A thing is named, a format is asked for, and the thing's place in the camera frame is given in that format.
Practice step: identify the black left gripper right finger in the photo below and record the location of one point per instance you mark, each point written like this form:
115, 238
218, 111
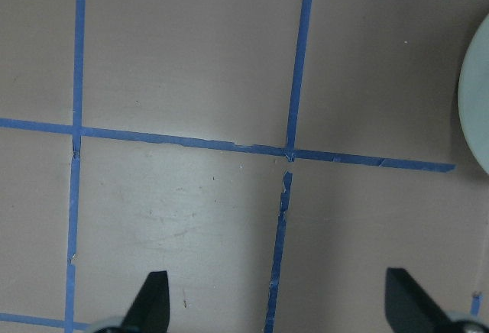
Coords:
408, 308

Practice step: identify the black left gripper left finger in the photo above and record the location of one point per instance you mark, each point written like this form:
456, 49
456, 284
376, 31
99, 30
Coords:
150, 310

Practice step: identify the pale green cooking pot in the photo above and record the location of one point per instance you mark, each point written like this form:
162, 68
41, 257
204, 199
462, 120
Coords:
473, 95

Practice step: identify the brown paper table cover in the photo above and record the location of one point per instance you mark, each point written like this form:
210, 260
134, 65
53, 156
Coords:
275, 157

